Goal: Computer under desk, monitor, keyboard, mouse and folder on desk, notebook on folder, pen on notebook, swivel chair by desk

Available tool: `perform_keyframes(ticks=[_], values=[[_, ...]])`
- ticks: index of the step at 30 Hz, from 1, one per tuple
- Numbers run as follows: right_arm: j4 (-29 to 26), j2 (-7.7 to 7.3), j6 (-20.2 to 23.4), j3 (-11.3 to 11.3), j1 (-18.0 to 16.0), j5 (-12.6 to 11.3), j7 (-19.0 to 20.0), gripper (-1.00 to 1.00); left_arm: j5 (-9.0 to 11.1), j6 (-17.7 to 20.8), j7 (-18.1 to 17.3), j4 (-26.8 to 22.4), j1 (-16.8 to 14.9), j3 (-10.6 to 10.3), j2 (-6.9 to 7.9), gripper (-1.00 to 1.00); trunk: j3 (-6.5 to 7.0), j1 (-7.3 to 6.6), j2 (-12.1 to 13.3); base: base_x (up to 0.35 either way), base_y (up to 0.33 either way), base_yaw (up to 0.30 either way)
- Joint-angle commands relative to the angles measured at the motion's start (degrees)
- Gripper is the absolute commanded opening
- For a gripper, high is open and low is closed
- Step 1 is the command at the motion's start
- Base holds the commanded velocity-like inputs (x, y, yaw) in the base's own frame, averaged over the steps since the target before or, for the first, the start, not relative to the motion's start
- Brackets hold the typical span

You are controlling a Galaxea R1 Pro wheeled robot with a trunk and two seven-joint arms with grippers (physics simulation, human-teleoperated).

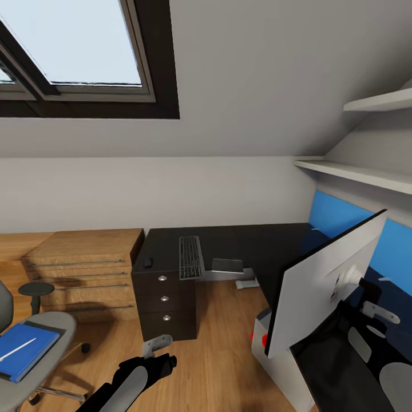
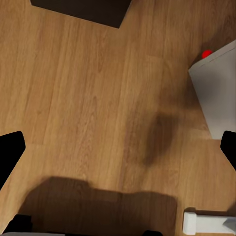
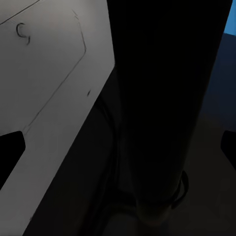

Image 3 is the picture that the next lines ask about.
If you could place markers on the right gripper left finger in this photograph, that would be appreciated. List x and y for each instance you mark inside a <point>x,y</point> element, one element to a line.
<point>12,146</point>

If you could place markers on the monitor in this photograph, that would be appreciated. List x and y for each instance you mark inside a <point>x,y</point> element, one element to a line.
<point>55,58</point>

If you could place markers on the desk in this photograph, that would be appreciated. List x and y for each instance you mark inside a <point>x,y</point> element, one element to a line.
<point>209,208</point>

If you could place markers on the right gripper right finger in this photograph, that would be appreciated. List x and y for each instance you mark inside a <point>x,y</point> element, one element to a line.
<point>228,146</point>

